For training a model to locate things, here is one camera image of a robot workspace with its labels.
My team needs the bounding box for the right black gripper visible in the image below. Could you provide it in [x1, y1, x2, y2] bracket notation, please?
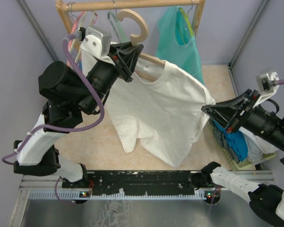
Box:
[200, 87, 284, 150]

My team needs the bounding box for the beige wooden hanger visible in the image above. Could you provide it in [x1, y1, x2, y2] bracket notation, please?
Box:
[115, 9, 166, 82]

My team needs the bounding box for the white t-shirt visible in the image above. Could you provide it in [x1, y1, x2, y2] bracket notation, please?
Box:
[105, 59, 215, 167]

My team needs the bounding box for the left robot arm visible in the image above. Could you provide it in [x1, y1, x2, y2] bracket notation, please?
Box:
[13, 42, 144, 188]

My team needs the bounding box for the green plastic hanger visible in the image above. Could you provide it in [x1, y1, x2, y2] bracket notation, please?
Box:
[107, 0, 128, 43]

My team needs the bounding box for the teal t-shirt on hanger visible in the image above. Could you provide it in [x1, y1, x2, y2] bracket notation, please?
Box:
[156, 6, 204, 84]

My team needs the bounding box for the cream plastic hanger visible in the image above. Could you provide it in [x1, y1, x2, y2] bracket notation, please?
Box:
[75, 11, 98, 66]

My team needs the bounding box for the pink plastic hanger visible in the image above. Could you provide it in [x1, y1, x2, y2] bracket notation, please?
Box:
[66, 11, 86, 69]

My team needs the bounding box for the yellow-green hanger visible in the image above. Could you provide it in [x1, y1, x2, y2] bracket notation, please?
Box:
[178, 8, 195, 37]

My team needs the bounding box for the grey cloth in basket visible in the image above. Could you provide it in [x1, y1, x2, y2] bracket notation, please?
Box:
[209, 120, 239, 163]

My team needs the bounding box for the blue cloth in basket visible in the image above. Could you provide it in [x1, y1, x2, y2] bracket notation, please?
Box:
[214, 121, 248, 162]

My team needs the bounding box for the white cloth in basket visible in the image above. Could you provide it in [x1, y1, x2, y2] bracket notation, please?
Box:
[240, 127, 278, 162]

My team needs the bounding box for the light green laundry basket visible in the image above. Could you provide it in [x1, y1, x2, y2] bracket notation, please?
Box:
[208, 123, 276, 170]

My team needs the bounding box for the wooden clothes rack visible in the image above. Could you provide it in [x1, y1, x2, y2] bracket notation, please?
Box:
[55, 0, 205, 44]

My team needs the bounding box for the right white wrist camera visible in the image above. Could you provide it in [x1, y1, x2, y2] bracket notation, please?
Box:
[253, 71, 279, 108]

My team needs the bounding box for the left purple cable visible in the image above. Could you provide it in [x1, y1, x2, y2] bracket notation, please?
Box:
[1, 33, 105, 206]

